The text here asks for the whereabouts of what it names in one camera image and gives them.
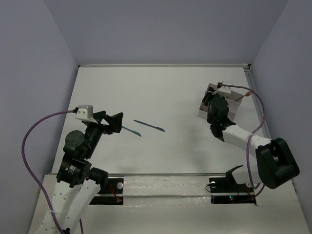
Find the teal plastic knife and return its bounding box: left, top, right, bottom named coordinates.
left=122, top=126, right=141, bottom=137

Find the copper fork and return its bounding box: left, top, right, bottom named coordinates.
left=236, top=91, right=252, bottom=102

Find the dark blue plastic knife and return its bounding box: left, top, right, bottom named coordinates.
left=133, top=119, right=166, bottom=132

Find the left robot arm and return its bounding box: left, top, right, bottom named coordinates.
left=36, top=105, right=123, bottom=234

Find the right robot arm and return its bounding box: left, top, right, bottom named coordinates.
left=202, top=87, right=300, bottom=189

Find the white divided utensil container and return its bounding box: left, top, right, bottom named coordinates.
left=197, top=83, right=243, bottom=121

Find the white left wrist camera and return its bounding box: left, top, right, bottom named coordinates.
left=75, top=105, right=94, bottom=121

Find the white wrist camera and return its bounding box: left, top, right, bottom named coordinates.
left=75, top=105, right=94, bottom=121
left=213, top=81, right=232, bottom=98

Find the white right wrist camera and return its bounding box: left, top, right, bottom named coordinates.
left=213, top=81, right=232, bottom=98

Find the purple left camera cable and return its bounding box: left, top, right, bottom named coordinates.
left=21, top=109, right=85, bottom=234

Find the aluminium table edge rail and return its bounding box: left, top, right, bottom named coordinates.
left=78, top=63, right=249, bottom=69

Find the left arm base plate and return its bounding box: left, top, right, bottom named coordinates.
left=90, top=177, right=124, bottom=205

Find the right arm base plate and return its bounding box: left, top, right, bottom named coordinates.
left=205, top=165, right=256, bottom=205

